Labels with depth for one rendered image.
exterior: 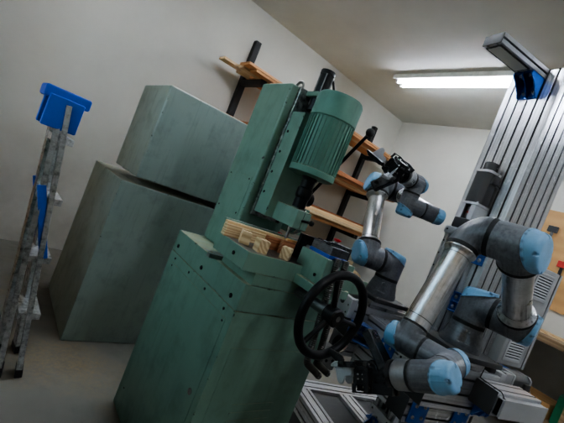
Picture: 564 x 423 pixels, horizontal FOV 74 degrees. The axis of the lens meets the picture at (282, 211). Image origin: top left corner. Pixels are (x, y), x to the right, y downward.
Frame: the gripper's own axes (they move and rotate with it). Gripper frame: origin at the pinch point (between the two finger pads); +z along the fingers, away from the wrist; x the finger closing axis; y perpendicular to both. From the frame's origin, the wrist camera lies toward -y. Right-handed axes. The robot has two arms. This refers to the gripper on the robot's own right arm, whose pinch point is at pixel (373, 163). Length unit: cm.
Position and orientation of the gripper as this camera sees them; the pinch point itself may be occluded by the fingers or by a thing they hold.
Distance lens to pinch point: 152.8
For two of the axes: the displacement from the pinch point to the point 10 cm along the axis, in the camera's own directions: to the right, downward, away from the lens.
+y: 6.2, -6.3, -4.7
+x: 2.7, 7.3, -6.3
